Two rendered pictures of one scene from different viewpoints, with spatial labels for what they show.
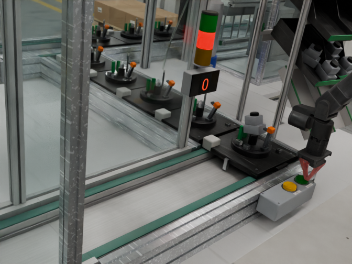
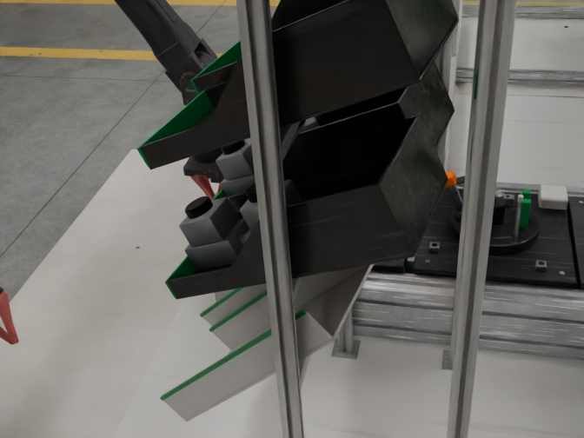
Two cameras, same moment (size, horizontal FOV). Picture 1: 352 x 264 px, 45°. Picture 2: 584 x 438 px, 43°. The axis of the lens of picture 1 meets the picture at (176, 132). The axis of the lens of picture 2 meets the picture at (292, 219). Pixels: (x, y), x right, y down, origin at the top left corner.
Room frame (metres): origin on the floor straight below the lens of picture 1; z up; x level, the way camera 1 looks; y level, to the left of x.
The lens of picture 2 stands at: (2.20, -0.82, 1.69)
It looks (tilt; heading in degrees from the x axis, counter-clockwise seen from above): 35 degrees down; 152
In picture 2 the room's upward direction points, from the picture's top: 4 degrees counter-clockwise
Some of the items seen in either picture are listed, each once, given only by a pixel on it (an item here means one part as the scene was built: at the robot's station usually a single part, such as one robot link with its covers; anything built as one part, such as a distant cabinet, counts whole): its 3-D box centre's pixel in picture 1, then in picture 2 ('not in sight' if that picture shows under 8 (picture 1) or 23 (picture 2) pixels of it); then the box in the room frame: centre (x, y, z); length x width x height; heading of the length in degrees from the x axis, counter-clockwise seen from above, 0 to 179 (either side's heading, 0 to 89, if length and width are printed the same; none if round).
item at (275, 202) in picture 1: (286, 196); not in sight; (1.12, -0.36, 0.93); 0.21 x 0.07 x 0.06; 137
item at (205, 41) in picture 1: (205, 39); not in sight; (1.26, -0.05, 1.33); 0.05 x 0.05 x 0.05
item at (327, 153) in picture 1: (316, 146); (208, 145); (1.16, -0.42, 1.09); 0.10 x 0.07 x 0.07; 138
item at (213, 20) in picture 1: (208, 22); not in sight; (1.26, -0.05, 1.38); 0.05 x 0.05 x 0.05
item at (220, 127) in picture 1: (199, 109); (496, 208); (1.50, -0.08, 1.01); 0.24 x 0.24 x 0.13; 47
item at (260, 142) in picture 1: (251, 145); not in sight; (1.32, -0.26, 0.98); 0.14 x 0.14 x 0.02
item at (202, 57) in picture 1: (202, 55); not in sight; (1.26, -0.05, 1.28); 0.05 x 0.05 x 0.05
